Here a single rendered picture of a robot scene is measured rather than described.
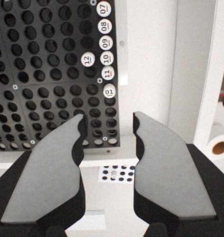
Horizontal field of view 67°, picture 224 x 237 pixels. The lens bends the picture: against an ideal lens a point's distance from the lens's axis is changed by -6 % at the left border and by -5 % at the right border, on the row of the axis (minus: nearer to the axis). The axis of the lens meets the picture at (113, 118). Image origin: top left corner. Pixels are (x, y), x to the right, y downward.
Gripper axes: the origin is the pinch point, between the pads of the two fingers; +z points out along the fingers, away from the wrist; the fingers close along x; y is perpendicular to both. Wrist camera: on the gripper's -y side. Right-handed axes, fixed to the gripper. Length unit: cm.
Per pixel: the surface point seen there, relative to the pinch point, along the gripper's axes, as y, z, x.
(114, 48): -3.5, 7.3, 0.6
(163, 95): 4.4, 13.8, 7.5
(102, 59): -2.7, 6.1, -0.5
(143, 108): 6.5, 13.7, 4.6
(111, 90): 0.4, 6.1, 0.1
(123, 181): 26.6, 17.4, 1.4
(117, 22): -5.8, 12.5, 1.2
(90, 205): 40.9, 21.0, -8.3
